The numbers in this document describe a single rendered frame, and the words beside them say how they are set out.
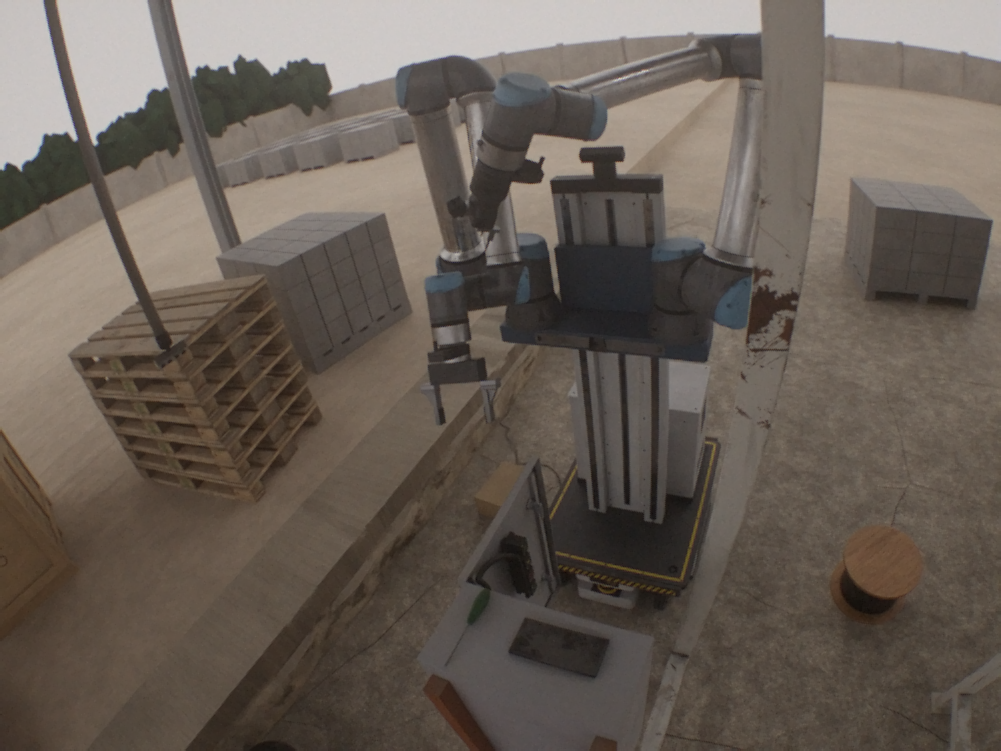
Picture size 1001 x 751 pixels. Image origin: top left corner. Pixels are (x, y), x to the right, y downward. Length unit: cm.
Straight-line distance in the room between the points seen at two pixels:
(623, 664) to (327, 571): 177
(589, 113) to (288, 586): 229
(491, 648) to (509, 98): 97
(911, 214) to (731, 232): 378
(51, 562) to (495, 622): 294
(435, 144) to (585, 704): 131
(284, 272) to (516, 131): 293
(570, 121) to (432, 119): 54
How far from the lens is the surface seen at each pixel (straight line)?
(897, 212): 496
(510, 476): 292
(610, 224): 169
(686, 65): 133
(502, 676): 101
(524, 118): 93
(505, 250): 130
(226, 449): 287
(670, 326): 151
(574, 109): 97
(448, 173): 147
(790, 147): 65
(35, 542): 348
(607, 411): 207
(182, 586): 295
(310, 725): 259
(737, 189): 132
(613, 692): 98
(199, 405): 275
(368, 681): 256
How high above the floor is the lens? 216
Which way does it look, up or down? 33 degrees down
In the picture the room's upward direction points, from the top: 12 degrees counter-clockwise
